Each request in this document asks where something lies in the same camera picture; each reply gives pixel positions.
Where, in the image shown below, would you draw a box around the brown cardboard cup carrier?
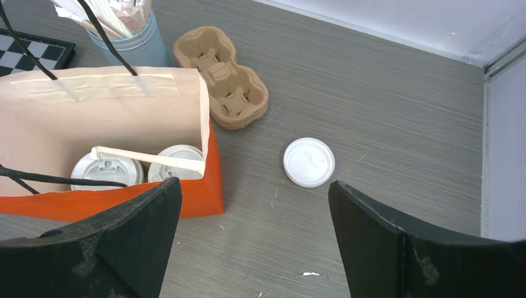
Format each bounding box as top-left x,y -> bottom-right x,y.
172,26 -> 269,130

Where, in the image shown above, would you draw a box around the white coffee cup lid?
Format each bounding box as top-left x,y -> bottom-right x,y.
71,153 -> 145,186

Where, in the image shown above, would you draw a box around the black white chessboard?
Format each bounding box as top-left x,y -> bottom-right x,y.
0,27 -> 77,78

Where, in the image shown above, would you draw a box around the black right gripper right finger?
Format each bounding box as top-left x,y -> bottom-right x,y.
328,181 -> 525,297

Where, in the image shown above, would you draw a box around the orange paper bag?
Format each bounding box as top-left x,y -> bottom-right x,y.
0,0 -> 226,224

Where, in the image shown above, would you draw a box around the stack of white lids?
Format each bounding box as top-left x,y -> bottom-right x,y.
283,137 -> 336,188

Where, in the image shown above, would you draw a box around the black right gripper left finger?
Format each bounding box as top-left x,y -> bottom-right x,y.
1,178 -> 182,297

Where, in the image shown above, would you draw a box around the light blue cup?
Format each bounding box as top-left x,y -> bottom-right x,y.
111,12 -> 174,67

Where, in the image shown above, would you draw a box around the white wooden stir sticks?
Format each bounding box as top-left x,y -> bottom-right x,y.
53,0 -> 153,40

